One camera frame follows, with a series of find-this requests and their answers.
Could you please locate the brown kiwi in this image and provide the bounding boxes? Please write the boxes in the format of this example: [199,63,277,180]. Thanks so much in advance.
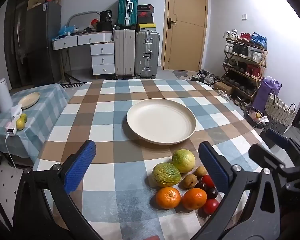
[194,166,208,178]
[179,174,197,189]

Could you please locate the red black shoe box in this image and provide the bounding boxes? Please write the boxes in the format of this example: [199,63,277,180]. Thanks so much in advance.
[137,11,154,24]

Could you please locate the white dotted floor mat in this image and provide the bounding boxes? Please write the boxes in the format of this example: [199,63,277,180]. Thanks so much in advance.
[0,159,28,220]

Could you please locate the blue checked side table cloth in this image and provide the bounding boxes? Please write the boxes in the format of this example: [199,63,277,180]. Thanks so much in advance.
[0,83,70,160]

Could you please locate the black tripod legs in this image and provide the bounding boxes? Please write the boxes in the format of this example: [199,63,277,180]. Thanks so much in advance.
[59,50,80,83]

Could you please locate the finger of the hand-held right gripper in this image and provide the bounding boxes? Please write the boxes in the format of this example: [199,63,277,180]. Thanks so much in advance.
[265,129,300,155]
[248,144,294,178]

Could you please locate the pink white charger device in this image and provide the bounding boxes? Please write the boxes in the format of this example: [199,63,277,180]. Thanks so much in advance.
[5,105,23,137]

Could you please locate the small cream plate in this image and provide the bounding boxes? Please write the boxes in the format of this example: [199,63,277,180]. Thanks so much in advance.
[18,92,41,110]

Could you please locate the black storage box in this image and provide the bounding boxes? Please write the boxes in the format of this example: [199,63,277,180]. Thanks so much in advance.
[96,21,115,32]

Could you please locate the wooden shoe rack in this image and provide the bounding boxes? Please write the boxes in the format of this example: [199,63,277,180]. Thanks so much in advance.
[221,30,268,109]

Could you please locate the black bag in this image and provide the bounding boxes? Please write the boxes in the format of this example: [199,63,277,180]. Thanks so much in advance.
[100,10,113,22]

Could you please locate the silver suitcase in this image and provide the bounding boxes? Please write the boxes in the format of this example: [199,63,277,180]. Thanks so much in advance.
[134,31,160,79]

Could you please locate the purple bag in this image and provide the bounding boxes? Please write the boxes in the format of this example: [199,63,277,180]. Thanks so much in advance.
[252,76,282,113]

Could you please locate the grey refrigerator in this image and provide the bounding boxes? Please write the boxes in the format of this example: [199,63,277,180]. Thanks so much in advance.
[25,1,62,85]

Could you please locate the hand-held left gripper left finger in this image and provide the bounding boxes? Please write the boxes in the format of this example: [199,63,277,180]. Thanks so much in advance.
[14,140,103,240]

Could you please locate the white arched tube frame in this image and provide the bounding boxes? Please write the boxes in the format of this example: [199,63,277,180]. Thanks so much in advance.
[67,10,100,32]

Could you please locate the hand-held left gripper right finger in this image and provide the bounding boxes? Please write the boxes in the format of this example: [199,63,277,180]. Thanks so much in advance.
[190,141,282,240]

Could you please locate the ridged orange mandarin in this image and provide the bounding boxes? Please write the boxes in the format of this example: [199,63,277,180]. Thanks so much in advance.
[156,187,182,209]

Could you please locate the brown cardboard box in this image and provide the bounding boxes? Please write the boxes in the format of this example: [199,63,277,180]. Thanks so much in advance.
[214,81,234,95]

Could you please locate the wooden door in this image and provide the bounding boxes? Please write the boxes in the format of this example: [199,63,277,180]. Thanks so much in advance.
[161,0,208,72]

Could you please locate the smooth yellow green guava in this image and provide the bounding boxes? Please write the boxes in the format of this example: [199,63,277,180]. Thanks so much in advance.
[172,149,196,174]

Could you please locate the blue plastic bag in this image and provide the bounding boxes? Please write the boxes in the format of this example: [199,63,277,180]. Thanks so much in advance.
[59,25,78,37]

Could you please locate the white cable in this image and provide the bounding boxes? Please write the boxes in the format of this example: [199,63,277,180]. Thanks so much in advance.
[4,134,17,168]

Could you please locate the dark wardrobe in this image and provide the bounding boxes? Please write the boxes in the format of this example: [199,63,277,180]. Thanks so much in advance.
[4,0,28,88]

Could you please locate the white suitcase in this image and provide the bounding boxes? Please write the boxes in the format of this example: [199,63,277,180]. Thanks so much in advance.
[114,29,136,78]

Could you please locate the woven basket with handles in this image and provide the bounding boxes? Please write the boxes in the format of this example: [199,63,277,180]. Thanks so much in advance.
[264,90,297,134]

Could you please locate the black basket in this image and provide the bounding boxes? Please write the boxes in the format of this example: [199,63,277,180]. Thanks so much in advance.
[243,106,270,130]

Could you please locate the red tomato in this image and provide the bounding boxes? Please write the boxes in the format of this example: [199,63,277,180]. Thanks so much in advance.
[202,175,215,188]
[203,199,219,214]

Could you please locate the teal suitcase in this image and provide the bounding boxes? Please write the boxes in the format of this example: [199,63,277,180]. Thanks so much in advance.
[117,0,138,28]

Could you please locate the large cream plate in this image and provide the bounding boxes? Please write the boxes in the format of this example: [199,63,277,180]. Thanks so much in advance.
[126,98,197,145]

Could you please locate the white canister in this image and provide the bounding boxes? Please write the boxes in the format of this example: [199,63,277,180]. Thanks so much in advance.
[0,78,13,113]

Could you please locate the loose shoes pile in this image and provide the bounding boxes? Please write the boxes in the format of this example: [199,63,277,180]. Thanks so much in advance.
[190,69,217,84]

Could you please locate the bumpy green yellow citrus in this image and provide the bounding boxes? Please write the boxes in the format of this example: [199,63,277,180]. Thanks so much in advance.
[152,163,182,188]

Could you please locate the smooth orange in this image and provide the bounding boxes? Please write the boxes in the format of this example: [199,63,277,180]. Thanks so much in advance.
[182,188,207,210]

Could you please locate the door mat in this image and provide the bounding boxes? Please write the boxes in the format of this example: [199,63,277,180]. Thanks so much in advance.
[172,69,190,80]

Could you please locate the white desk with drawers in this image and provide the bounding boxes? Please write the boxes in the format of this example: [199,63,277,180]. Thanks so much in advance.
[52,31,115,77]

